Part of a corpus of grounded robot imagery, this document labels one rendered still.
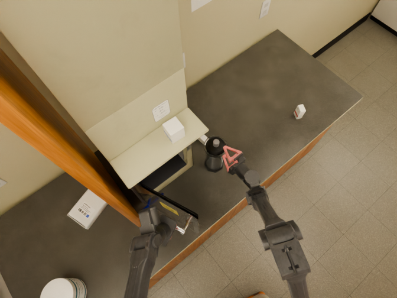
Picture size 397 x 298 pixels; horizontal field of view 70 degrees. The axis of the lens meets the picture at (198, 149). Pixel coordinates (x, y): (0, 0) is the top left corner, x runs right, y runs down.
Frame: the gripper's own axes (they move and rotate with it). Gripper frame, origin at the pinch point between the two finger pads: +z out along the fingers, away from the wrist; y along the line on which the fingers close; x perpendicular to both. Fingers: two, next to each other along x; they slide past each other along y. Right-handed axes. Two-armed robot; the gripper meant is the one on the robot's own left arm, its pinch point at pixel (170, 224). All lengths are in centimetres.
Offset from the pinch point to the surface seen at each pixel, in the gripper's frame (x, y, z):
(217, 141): 0.0, -37.1, 16.4
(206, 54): -32, -79, 49
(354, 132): 89, -98, 176
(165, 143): -9.7, -29.7, -19.9
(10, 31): -23, -40, -72
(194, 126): -4.5, -38.7, -15.8
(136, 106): -17, -37, -35
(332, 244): 102, -3, 131
